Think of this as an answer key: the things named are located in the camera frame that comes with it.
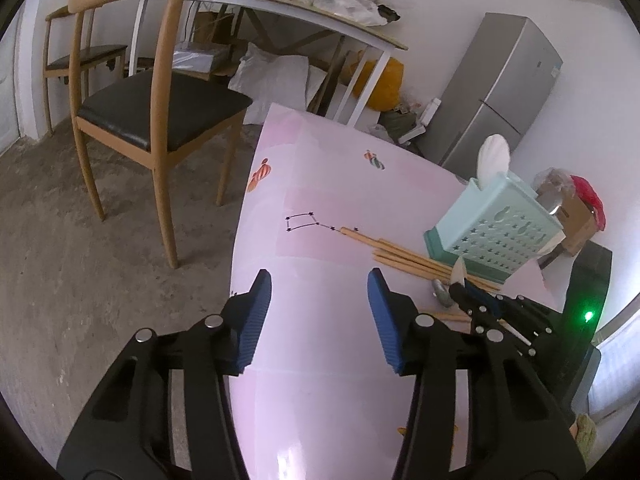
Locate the cardboard box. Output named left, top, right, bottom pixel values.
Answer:
left=537, top=184, right=598, bottom=256

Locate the wooden chopstick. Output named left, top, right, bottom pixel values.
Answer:
left=425, top=312, right=471, bottom=323
left=378, top=238, right=502, bottom=290
left=373, top=252, right=449, bottom=284
left=338, top=226, right=451, bottom=272

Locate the red bag on box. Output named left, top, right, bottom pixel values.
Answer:
left=572, top=174, right=606, bottom=231

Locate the clear plastic bag on table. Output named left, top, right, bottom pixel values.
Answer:
left=312, top=0, right=388, bottom=26

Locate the beige plastic spoon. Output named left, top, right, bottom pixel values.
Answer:
left=537, top=231, right=565, bottom=257

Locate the pink patterned tablecloth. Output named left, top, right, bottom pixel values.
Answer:
left=226, top=102, right=561, bottom=480

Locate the white plastic rice spoon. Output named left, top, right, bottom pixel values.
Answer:
left=476, top=134, right=511, bottom=188

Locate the yellow plastic bag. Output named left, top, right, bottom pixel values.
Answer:
left=352, top=58, right=405, bottom=113

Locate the silver refrigerator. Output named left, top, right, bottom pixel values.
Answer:
left=416, top=12, right=563, bottom=180

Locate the white side table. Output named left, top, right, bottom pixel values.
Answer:
left=127, top=0, right=409, bottom=129

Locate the white sack under table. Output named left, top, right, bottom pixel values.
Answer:
left=229, top=44, right=326, bottom=125

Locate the grey metal ladle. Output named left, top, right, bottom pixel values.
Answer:
left=432, top=278, right=456, bottom=308

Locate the mint green utensil holder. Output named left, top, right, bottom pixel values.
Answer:
left=424, top=172, right=563, bottom=284

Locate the wooden chair black seat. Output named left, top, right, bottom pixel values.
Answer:
left=68, top=0, right=252, bottom=268

